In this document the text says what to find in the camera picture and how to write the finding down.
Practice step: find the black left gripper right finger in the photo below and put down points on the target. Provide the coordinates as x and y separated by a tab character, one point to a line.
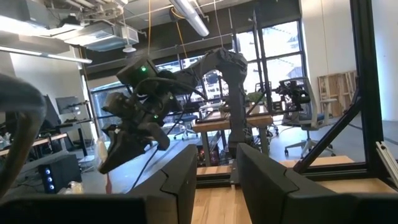
264	186

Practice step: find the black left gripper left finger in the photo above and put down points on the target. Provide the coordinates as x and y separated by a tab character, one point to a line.
177	193

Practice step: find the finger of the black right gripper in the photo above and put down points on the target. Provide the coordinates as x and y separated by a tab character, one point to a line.
121	152
158	137

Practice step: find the purple white toothbrush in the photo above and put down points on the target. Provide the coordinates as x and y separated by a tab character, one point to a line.
102	155

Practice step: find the black robot arm on table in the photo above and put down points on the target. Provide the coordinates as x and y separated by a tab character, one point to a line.
292	93

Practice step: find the grey monitor on arm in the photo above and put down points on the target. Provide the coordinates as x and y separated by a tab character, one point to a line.
66	104

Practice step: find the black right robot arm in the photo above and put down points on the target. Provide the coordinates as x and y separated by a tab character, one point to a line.
236	109

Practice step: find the blue round stool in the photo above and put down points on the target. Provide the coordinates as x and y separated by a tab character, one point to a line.
188	119

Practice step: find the wooden top work table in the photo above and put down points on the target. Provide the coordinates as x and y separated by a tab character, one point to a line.
217	123

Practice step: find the black computer tower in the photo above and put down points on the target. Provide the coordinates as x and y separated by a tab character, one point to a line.
60	172

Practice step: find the wooden top desk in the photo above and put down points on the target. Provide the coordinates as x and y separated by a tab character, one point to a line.
40	141

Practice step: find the white office chair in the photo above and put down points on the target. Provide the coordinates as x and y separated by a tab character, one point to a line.
308	112

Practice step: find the grey ceiling ventilation unit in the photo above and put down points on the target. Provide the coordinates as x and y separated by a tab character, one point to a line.
99	35

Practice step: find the long ceiling light strip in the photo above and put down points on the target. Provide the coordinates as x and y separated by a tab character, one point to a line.
46	56

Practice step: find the wooden pallet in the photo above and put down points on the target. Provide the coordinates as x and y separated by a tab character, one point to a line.
337	93

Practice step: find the silver aluminium profile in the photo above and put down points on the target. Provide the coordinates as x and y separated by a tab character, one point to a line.
388	161

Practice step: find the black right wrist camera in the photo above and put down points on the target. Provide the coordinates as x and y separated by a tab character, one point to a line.
136	73

